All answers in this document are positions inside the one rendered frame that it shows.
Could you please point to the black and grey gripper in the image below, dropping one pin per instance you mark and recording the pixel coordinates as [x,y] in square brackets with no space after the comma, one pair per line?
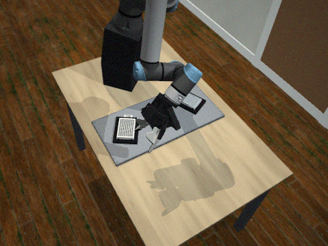
[156,115]

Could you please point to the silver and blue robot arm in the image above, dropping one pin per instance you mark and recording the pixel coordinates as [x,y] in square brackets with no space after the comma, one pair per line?
[129,20]

